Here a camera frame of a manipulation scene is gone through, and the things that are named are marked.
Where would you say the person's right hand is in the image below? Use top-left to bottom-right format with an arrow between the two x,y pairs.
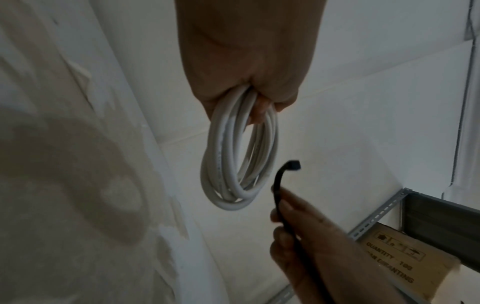
269,188 -> 417,304

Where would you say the person's left hand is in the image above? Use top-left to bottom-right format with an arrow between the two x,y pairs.
174,0 -> 329,125

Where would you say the black plastic zip tie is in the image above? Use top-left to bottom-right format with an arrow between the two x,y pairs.
272,160 -> 333,304

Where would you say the white cable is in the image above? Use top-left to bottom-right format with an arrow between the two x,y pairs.
199,84 -> 280,211

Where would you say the brown cardboard box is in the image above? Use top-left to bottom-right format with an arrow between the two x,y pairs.
356,223 -> 463,300

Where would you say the grey metal shelf rack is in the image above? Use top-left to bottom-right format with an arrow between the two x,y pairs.
267,187 -> 480,304

